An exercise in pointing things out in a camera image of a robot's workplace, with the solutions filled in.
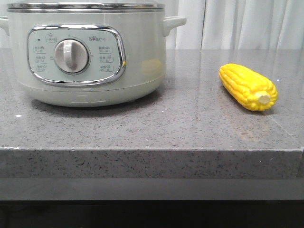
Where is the yellow corn cob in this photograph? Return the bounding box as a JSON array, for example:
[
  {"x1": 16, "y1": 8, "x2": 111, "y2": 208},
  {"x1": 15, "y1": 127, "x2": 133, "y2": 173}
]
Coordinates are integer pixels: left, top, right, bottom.
[{"x1": 219, "y1": 63, "x2": 278, "y2": 112}]

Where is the glass pot lid steel rim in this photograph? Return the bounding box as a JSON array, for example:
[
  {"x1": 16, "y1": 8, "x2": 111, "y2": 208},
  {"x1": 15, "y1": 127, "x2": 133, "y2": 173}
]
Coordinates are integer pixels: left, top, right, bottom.
[{"x1": 7, "y1": 0, "x2": 165, "y2": 10}]

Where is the pale green electric cooking pot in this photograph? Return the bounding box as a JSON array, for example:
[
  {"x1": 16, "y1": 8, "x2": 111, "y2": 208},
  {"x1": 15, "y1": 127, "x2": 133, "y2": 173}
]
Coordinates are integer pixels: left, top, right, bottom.
[{"x1": 0, "y1": 8, "x2": 187, "y2": 108}]

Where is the white curtain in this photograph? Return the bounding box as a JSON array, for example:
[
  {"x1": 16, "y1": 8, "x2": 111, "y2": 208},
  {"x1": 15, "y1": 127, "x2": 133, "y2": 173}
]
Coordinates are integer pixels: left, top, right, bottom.
[{"x1": 0, "y1": 0, "x2": 304, "y2": 49}]

